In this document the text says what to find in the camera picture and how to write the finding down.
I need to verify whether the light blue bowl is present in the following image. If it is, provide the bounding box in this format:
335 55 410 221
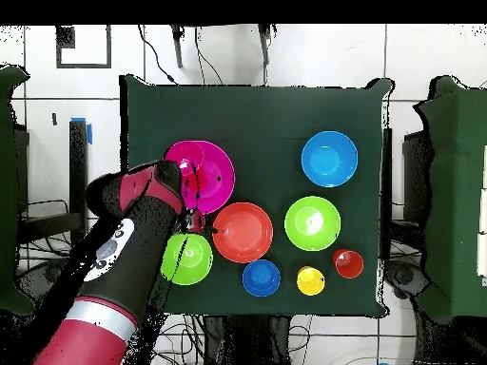
301 130 360 188

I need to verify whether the black pedestal foot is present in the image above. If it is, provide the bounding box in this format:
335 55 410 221
16 259 68 301
383 259 431 301

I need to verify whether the dark green table cloth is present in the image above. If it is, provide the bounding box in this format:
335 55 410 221
119 74 393 318

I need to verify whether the orange cup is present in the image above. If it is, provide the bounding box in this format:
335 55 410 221
332 248 365 279

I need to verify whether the large magenta bowl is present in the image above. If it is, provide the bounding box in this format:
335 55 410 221
163 139 236 217

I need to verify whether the green cloth covered side table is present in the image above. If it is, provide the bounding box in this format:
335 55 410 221
414 75 487 322
0 65 35 317

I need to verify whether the black square floor frame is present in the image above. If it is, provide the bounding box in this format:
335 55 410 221
55 25 112 69

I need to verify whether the blue tape strip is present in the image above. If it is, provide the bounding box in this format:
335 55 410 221
69 116 93 145

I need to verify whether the small dark blue bowl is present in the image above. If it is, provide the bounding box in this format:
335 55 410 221
242 259 282 298

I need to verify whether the black metal stand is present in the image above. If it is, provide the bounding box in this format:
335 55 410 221
380 126 433 263
16 119 90 258

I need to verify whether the orange bowl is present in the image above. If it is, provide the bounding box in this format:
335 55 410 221
211 202 274 264

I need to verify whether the small crimson pink bowl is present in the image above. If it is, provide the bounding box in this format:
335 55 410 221
164 140 206 178

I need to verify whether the black tripod leg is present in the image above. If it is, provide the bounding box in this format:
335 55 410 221
257 25 273 67
169 25 185 69

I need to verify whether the lime green bowl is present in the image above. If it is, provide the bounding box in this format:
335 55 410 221
160 232 214 286
283 196 342 253

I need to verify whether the yellow cup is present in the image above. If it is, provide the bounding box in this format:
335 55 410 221
296 265 326 297

